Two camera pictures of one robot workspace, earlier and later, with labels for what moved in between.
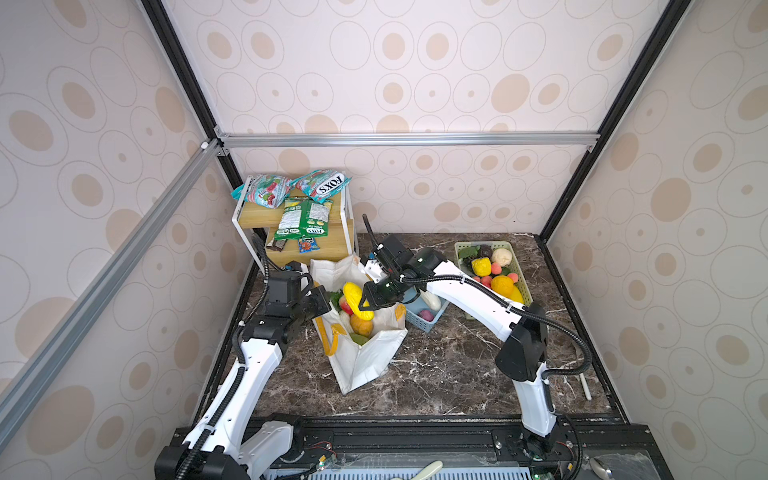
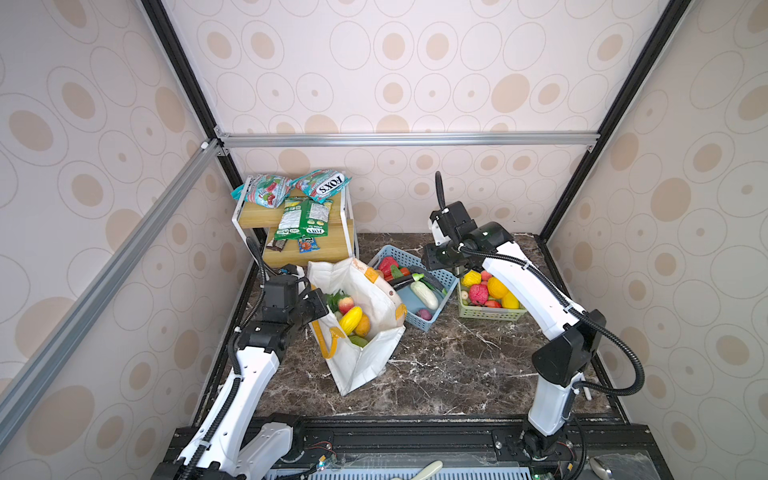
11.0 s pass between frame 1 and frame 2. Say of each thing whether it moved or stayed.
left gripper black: stayed
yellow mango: moved
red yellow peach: stayed
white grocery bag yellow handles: stayed
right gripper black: moved
